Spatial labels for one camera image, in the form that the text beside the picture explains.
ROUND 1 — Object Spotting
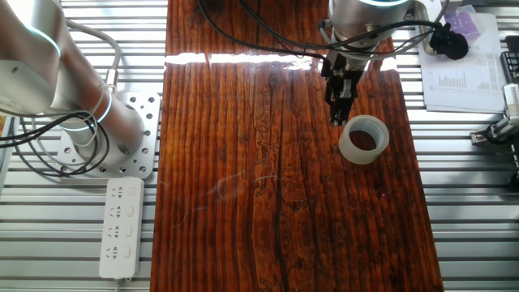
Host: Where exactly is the brown wooden board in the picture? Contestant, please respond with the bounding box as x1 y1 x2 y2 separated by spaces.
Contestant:
149 0 445 292

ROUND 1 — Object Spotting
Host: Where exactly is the grey cable with metal connector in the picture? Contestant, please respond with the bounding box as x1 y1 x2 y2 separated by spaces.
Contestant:
64 18 122 97

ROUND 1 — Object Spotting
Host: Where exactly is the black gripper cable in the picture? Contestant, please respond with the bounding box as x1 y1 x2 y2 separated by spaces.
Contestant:
197 0 328 60

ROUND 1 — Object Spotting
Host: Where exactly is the black clamp device right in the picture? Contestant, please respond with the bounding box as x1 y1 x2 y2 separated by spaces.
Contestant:
470 83 519 145

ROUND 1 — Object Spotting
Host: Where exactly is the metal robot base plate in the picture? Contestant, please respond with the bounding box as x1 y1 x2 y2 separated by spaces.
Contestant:
55 91 162 179

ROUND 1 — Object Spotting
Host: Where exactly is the black base cable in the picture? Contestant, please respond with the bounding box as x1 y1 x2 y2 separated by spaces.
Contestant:
0 111 110 178

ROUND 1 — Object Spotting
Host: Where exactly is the white power strip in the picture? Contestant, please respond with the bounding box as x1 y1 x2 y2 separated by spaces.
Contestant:
99 177 145 281

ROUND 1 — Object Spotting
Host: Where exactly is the purple box in clear case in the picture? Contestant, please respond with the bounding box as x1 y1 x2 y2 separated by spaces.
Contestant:
444 4 483 41

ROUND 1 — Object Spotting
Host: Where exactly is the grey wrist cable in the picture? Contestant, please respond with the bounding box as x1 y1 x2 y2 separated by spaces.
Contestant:
317 0 450 62

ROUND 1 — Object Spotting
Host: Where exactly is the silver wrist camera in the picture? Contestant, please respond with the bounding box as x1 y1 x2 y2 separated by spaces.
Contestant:
411 0 431 44

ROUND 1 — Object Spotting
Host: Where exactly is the black keyboard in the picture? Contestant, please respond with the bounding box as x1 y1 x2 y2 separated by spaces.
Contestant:
499 50 519 84

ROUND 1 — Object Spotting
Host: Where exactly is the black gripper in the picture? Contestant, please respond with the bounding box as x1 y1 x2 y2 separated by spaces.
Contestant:
320 50 368 126

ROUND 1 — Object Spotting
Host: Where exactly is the printed paper sheet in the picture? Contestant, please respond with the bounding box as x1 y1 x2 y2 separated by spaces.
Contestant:
417 11 508 114

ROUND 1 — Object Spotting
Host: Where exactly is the clear tape roll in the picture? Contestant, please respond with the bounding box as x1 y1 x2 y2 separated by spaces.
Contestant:
338 114 390 165

